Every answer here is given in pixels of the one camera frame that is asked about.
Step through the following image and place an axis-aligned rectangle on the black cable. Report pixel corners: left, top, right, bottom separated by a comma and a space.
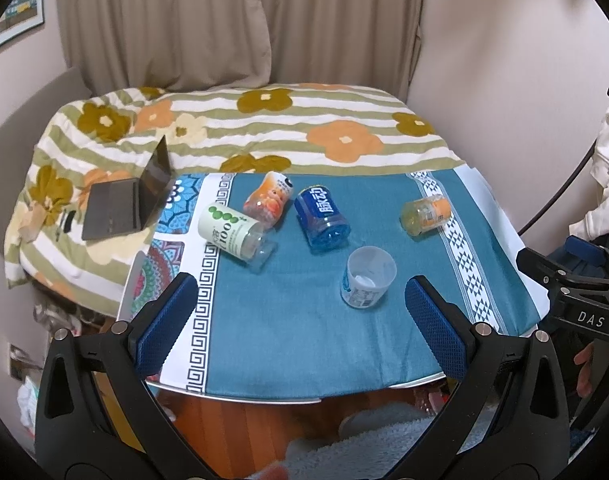
517, 87, 609, 236

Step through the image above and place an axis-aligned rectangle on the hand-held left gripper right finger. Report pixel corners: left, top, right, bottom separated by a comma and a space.
405, 275, 571, 477

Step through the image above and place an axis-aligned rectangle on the white plastic bag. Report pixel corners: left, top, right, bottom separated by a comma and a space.
17, 377, 41, 431

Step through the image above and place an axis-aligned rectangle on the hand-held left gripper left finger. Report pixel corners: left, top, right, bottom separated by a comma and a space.
33, 272, 206, 477

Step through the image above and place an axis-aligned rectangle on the white green label bottle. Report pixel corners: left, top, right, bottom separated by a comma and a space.
198, 204, 278, 275

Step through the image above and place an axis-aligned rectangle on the white translucent cup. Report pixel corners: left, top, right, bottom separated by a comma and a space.
340, 246, 398, 310

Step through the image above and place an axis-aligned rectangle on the orange peach label bottle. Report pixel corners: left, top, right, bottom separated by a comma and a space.
243, 171, 294, 231

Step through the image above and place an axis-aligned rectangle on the grey headboard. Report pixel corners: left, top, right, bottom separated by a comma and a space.
0, 65, 93, 263

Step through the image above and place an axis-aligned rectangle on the wall socket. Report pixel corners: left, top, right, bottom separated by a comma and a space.
7, 342, 41, 387

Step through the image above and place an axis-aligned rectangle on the grey fluffy rug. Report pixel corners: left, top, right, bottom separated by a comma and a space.
252, 400, 488, 480

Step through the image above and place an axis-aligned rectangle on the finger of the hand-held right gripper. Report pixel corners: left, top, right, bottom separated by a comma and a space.
516, 247, 609, 292
565, 234, 609, 267

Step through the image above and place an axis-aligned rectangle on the person's right hand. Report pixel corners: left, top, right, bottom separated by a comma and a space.
573, 346, 608, 397

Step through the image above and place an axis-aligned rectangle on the blue label bottle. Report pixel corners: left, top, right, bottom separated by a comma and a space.
293, 184, 353, 252

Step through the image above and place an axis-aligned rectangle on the floral striped blanket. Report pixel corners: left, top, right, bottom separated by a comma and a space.
4, 82, 468, 313

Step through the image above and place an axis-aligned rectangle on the teal patterned tablecloth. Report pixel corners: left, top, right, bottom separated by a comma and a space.
117, 170, 543, 404

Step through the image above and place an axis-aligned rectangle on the grey tablet with keyboard case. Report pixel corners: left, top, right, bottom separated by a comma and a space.
81, 135, 174, 241

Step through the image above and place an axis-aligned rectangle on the beige curtain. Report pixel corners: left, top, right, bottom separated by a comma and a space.
56, 0, 429, 99

